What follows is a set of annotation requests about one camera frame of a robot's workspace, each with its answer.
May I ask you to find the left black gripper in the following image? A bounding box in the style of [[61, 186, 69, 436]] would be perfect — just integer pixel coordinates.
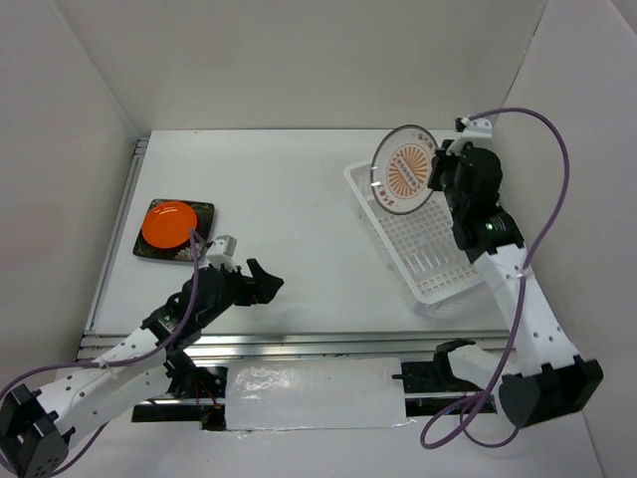
[[198, 258, 284, 327]]

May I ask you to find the white sunburst pattern plate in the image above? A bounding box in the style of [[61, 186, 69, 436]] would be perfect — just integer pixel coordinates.
[[369, 124, 438, 215]]

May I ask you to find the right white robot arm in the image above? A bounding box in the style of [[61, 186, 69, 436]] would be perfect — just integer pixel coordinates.
[[428, 139, 603, 428]]

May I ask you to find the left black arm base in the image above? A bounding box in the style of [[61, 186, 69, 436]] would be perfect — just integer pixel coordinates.
[[165, 352, 228, 431]]

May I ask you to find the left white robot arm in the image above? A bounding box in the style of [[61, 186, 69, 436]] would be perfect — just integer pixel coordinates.
[[1, 259, 284, 477]]

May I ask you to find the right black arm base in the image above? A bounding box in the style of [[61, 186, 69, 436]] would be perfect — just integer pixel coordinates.
[[391, 339, 481, 417]]

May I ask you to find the white plastic dish rack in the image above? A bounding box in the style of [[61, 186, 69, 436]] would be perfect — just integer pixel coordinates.
[[344, 162, 492, 316]]

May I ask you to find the orange round plate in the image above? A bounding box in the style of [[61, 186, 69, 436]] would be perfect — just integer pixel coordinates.
[[141, 201, 198, 249]]

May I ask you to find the white foil covered panel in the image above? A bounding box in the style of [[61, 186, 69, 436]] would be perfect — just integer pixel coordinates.
[[225, 358, 409, 431]]

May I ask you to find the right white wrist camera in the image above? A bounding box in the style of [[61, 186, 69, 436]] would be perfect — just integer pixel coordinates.
[[440, 117, 493, 155]]

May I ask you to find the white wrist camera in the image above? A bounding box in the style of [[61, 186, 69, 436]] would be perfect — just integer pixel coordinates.
[[440, 117, 493, 155], [205, 235, 238, 272]]

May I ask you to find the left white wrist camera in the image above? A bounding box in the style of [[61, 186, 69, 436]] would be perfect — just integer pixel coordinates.
[[205, 235, 238, 272]]

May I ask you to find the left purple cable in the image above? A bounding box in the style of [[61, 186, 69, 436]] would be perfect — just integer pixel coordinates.
[[0, 227, 220, 474]]

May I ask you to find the aluminium frame rail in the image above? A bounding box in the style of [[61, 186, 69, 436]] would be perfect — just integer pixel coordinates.
[[78, 129, 507, 363]]

